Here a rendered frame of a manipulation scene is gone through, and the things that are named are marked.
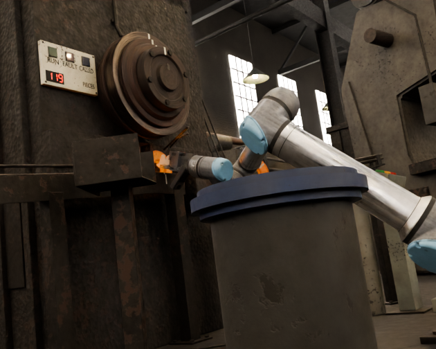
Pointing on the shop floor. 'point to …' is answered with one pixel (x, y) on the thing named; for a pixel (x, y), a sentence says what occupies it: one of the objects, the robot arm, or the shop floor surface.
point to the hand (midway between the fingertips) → (158, 166)
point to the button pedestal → (403, 267)
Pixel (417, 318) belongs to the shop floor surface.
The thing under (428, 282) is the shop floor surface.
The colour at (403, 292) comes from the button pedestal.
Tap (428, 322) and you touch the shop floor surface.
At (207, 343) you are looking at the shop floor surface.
